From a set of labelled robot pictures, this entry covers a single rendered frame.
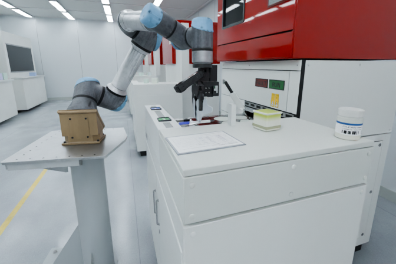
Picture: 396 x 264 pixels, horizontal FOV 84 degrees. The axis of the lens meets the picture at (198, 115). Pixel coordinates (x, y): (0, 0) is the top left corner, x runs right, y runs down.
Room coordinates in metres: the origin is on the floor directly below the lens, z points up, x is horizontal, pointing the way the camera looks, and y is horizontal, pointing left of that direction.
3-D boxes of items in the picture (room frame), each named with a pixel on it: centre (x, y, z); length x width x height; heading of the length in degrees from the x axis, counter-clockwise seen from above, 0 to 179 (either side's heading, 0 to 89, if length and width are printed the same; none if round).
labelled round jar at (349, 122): (0.68, -0.49, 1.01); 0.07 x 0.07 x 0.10
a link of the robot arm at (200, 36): (0.81, -0.01, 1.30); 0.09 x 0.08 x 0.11; 39
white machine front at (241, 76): (1.36, -0.33, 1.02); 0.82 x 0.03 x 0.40; 19
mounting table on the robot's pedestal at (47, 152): (1.06, 0.60, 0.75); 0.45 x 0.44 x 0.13; 100
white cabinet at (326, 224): (1.00, -0.10, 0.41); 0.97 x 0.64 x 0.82; 19
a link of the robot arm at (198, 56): (0.81, -0.01, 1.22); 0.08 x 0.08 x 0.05
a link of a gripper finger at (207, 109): (0.78, -0.03, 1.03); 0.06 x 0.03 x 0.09; 109
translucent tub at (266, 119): (0.78, -0.25, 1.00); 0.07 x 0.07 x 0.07; 28
